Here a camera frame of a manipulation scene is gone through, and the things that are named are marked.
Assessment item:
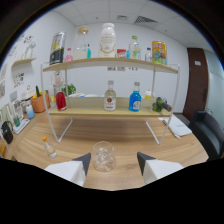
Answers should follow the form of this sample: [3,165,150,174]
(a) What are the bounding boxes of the clear bottle with orange cap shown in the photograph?
[42,135,58,159]

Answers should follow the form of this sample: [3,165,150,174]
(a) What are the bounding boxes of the orange pot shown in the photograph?
[30,92,51,114]

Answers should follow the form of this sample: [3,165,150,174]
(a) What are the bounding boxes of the large black yellow can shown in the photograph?
[49,31,67,66]

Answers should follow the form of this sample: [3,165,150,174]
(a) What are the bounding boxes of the green potted plant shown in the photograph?
[61,83,77,97]

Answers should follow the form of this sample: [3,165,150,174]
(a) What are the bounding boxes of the red liquid bottle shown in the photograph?
[54,90,68,112]

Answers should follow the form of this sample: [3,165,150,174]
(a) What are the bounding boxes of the white frame wooden shelf rack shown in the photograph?
[40,57,181,146]

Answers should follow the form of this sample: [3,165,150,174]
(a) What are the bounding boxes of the yellow snack canister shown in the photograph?
[151,40,168,66]

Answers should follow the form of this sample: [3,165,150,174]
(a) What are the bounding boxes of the small pink bottle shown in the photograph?
[63,47,74,63]

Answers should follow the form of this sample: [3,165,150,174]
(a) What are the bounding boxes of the clear bottle with red label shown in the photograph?
[103,80,117,112]

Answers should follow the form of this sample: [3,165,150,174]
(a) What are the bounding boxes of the white milk bottle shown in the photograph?
[98,22,117,59]

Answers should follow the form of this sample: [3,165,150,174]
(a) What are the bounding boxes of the blue liquid bottle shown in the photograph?
[128,81,143,113]

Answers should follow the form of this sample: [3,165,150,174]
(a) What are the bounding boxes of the white notebook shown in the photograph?
[158,114,193,140]

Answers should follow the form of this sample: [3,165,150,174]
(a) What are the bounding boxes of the brown door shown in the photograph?
[182,47,209,122]

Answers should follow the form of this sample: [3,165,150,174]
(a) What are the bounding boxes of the clear bottle with green cap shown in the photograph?
[128,35,142,61]

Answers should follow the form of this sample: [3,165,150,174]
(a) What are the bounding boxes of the black bag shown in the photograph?
[0,120,15,145]

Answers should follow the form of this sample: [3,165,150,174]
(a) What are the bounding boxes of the white tray with green cup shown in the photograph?
[12,114,31,135]

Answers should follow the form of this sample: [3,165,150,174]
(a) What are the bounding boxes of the black sofa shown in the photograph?
[188,110,224,161]

